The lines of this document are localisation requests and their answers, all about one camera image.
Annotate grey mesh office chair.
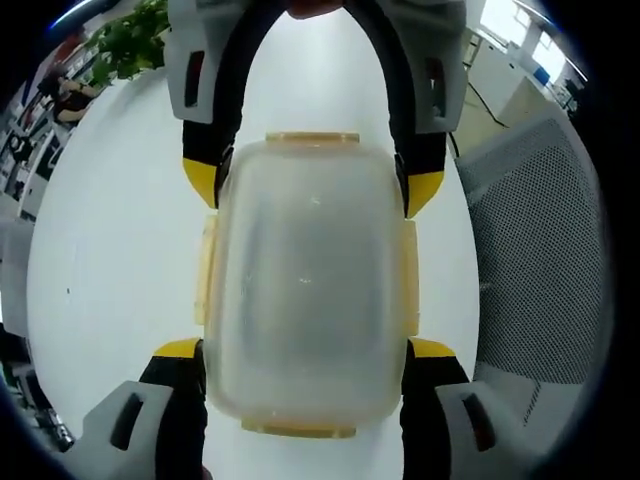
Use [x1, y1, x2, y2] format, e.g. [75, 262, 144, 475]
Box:
[455, 115, 612, 431]

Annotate clear plastic container yellow buckles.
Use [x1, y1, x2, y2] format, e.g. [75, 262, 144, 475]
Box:
[192, 128, 422, 441]

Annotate green potted plant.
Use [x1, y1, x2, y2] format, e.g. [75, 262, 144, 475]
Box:
[88, 0, 170, 86]

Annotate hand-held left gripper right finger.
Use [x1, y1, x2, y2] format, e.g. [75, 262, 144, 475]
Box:
[401, 335, 557, 480]

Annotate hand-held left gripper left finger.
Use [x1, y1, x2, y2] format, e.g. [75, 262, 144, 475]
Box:
[58, 336, 209, 480]

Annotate white cabinet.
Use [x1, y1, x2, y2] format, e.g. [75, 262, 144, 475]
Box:
[472, 39, 557, 129]

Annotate black cable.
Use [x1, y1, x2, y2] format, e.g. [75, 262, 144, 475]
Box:
[462, 83, 509, 129]

